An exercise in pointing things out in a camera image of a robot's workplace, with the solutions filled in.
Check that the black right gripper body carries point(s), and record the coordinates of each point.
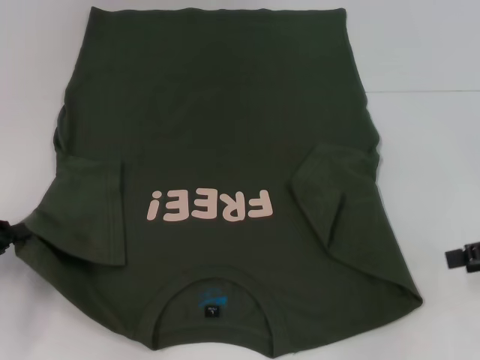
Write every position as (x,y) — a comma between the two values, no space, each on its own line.
(473,257)

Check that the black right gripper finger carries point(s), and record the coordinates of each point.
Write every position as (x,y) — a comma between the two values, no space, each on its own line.
(454,258)

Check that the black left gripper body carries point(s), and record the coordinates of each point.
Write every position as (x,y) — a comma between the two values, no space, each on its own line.
(5,238)

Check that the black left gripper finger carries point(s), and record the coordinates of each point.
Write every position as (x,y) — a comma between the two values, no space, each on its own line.
(23,231)

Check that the dark green FREE print T-shirt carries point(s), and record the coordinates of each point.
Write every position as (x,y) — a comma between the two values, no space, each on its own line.
(225,112)

